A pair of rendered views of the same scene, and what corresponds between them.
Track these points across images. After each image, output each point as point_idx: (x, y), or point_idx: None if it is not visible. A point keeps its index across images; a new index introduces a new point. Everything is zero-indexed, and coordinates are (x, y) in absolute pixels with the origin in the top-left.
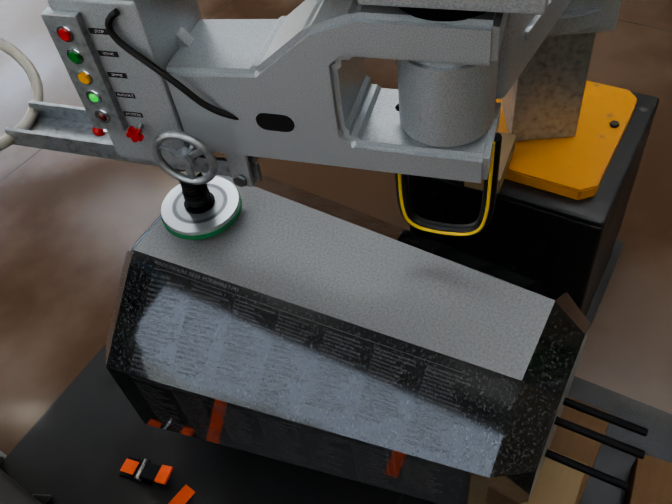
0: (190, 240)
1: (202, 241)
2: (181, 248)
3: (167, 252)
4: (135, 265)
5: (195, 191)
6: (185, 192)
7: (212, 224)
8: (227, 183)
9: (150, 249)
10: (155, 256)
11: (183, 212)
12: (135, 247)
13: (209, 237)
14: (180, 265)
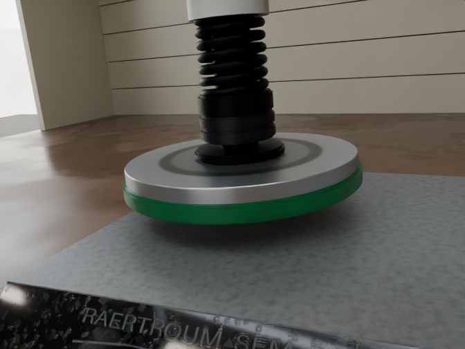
0: (215, 249)
1: (258, 248)
2: (187, 267)
3: (135, 280)
4: (2, 340)
5: (248, 76)
6: (213, 89)
7: (305, 172)
8: (298, 134)
9: (72, 277)
10: (88, 292)
11: (196, 165)
12: (19, 275)
13: (297, 214)
14: (194, 310)
